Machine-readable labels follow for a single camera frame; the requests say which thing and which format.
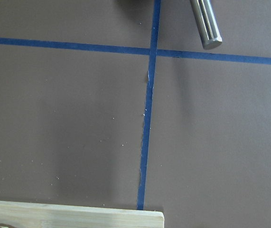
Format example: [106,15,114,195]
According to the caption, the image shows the metal scoop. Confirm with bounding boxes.
[190,0,223,50]

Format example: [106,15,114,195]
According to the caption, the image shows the wooden cutting board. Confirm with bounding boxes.
[0,201,165,228]

